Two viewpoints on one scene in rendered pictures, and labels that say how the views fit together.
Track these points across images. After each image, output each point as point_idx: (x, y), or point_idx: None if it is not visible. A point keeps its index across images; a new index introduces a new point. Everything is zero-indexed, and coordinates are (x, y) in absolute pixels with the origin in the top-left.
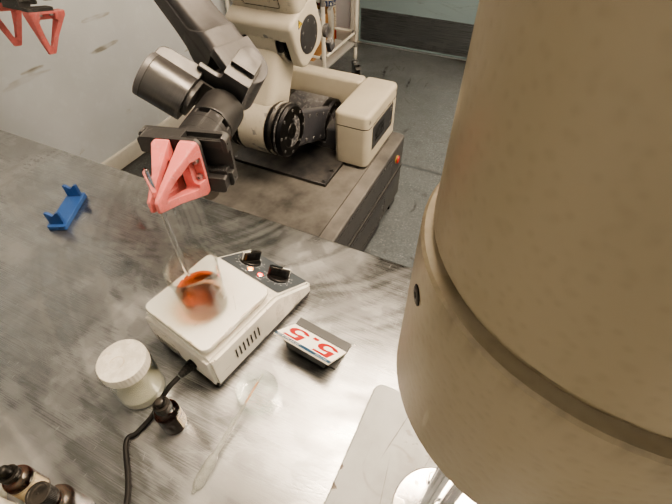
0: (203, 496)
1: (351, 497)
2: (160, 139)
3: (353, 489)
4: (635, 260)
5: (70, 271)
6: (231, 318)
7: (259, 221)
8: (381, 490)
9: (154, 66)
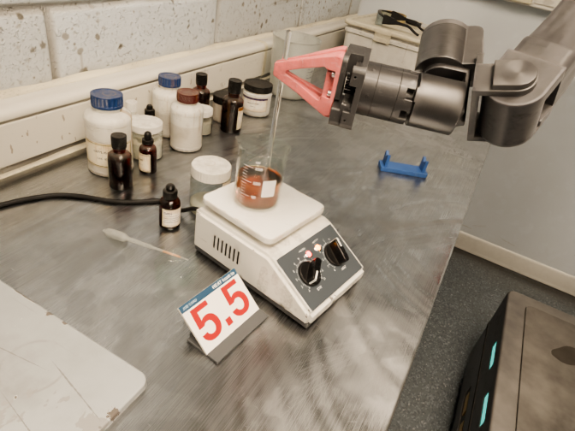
0: (98, 237)
1: (28, 326)
2: (345, 47)
3: (35, 328)
4: None
5: (333, 174)
6: (235, 213)
7: (427, 292)
8: (16, 353)
9: (441, 26)
